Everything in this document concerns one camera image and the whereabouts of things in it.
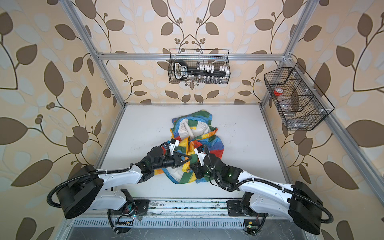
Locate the rainbow coloured jacket white lining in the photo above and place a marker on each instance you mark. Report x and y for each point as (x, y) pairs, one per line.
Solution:
(193, 131)

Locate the black wire basket back wall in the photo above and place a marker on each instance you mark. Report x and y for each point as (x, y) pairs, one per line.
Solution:
(216, 57)

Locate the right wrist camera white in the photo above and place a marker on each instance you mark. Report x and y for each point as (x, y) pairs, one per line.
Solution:
(200, 152)

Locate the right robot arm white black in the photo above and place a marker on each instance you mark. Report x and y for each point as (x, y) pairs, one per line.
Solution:
(297, 202)

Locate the aluminium frame rails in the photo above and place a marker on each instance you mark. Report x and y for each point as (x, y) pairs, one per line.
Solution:
(332, 55)

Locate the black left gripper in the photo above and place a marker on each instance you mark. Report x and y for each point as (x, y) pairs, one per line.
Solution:
(177, 159)

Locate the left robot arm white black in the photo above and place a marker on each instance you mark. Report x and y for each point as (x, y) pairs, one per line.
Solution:
(92, 189)

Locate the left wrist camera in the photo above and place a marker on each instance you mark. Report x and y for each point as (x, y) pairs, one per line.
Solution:
(171, 145)

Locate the red lidded clear container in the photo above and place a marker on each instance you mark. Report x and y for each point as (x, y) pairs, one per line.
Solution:
(278, 92)

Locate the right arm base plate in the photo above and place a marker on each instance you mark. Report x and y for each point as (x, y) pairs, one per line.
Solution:
(234, 208)

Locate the black white tool in basket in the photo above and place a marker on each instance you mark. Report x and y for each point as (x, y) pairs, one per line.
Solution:
(183, 71)

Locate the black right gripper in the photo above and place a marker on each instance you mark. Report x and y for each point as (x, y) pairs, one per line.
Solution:
(197, 171)

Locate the black wire basket wall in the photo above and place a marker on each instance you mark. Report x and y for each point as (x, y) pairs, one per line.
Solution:
(216, 57)
(303, 106)

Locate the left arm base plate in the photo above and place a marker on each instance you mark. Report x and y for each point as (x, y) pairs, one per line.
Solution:
(139, 207)

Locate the black wire basket right wall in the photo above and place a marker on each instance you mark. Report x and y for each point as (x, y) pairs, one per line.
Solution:
(303, 106)

